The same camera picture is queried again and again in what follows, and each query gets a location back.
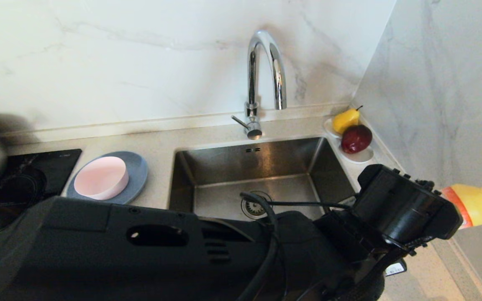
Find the orange dish soap bottle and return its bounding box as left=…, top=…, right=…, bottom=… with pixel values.
left=441, top=183, right=482, bottom=230

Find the chrome gooseneck faucet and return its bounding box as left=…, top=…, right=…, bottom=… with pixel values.
left=231, top=30, right=287, bottom=140

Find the metal sink drain strainer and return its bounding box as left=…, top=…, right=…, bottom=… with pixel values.
left=241, top=191, right=273, bottom=220

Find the stainless steel sink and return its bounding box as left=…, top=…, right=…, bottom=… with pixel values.
left=168, top=137, right=361, bottom=222

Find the white fruit dish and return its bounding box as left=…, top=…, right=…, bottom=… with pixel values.
left=324, top=117, right=375, bottom=164

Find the red apple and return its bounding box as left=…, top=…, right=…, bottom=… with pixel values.
left=341, top=124, right=373, bottom=154

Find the yellow pear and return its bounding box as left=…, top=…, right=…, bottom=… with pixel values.
left=333, top=105, right=364, bottom=134

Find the blue grey plate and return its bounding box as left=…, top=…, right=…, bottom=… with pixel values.
left=66, top=151, right=148, bottom=205

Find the pink bowl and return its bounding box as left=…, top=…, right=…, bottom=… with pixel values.
left=74, top=156, right=129, bottom=200

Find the black induction cooktop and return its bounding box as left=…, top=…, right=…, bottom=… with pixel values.
left=0, top=149, right=82, bottom=255

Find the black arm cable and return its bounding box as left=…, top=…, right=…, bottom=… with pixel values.
left=235, top=191, right=356, bottom=301

